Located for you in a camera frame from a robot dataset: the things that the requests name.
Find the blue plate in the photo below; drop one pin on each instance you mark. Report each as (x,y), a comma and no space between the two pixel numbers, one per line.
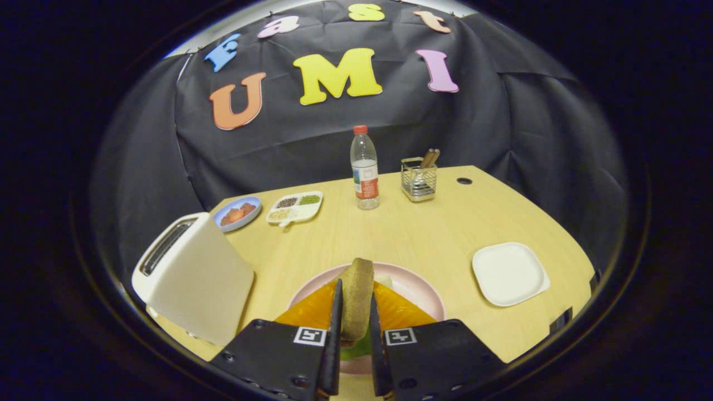
(231,226)

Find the brown toast bread slice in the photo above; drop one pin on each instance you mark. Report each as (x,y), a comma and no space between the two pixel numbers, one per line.
(356,295)

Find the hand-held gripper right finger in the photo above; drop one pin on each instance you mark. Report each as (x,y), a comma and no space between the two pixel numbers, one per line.
(434,356)

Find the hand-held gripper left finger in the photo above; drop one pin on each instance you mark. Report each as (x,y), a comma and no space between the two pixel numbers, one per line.
(278,356)

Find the white compartment tray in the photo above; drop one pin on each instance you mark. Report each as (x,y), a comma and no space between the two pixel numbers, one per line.
(303,211)

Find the white square plate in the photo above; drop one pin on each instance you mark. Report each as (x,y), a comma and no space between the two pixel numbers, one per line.
(509,273)

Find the white toaster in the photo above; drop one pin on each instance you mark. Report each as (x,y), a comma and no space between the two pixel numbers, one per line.
(195,284)

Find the green lettuce leaf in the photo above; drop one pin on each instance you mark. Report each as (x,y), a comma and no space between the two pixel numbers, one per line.
(359,350)

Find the clear water bottle red cap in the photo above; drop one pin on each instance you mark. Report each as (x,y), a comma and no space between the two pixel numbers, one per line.
(365,167)

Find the black backdrop cloth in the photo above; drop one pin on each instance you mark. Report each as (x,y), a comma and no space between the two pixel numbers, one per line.
(312,150)

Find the orange-red food pieces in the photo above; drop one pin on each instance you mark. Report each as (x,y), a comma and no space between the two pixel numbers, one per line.
(237,214)

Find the pink round plate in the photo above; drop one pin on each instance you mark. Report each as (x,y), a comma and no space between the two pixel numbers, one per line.
(415,289)

